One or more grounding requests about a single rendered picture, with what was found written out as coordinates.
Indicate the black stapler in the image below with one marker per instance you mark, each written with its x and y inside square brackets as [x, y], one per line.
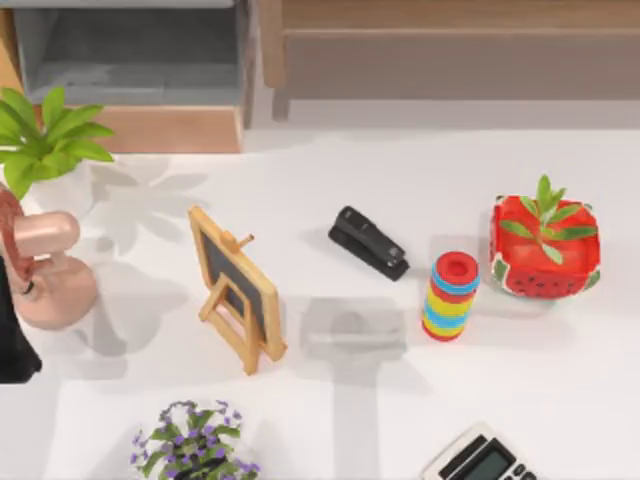
[370, 242]

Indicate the wooden framed blackboard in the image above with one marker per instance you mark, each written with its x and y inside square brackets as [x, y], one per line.
[235, 280]

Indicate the stack of coloured rings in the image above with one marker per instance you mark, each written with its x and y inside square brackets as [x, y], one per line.
[450, 300]

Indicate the pale wooden drawer front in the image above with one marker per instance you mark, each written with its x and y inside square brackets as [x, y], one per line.
[165, 127]

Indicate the red watermelon plant pot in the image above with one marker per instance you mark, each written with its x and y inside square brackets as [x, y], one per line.
[545, 250]

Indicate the wooden shelf cupboard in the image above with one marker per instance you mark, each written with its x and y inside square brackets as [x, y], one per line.
[450, 55]

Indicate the purple flower potted plant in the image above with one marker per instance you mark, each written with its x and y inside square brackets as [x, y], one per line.
[195, 445]

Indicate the white calculator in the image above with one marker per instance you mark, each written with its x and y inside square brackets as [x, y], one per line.
[480, 457]

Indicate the green leafy potted plant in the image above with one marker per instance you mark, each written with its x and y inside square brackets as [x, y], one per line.
[45, 137]

